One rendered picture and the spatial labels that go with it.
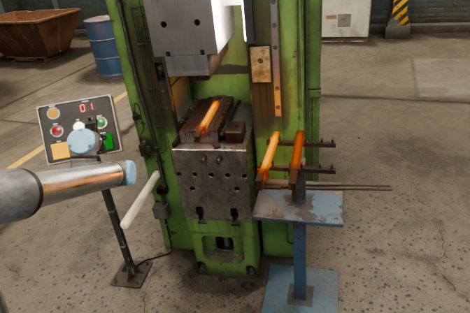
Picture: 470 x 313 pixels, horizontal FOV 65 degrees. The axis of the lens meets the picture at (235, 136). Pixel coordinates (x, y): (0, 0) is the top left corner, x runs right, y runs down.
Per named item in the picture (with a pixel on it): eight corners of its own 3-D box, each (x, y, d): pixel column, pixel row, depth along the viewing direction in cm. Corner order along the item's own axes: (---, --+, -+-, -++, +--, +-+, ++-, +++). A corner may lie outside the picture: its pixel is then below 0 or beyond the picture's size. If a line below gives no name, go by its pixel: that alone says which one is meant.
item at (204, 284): (261, 310, 201) (261, 309, 200) (162, 300, 213) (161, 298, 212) (269, 256, 234) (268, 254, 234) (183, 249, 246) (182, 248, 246)
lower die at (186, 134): (219, 143, 182) (217, 128, 178) (180, 143, 186) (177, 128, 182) (234, 108, 218) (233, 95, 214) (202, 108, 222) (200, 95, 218)
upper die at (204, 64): (210, 75, 165) (207, 54, 161) (168, 76, 169) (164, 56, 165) (228, 49, 201) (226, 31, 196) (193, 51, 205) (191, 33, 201)
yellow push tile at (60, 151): (69, 156, 171) (67, 141, 171) (53, 160, 170) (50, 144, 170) (70, 157, 173) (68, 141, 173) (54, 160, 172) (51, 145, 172)
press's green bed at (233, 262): (257, 281, 218) (252, 221, 195) (197, 276, 225) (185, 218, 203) (268, 219, 265) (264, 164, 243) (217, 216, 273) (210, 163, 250)
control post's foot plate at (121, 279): (141, 289, 221) (138, 279, 216) (108, 286, 225) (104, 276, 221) (154, 261, 239) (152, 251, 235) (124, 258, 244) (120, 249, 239)
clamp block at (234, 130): (243, 143, 179) (241, 132, 176) (226, 143, 181) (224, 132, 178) (246, 132, 190) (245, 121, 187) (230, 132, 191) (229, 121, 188)
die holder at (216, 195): (252, 221, 195) (245, 150, 174) (184, 218, 203) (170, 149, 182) (264, 164, 243) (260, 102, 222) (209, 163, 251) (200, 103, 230)
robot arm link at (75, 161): (94, 191, 127) (94, 155, 127) (63, 191, 128) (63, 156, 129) (108, 188, 136) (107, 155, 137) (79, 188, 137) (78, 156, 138)
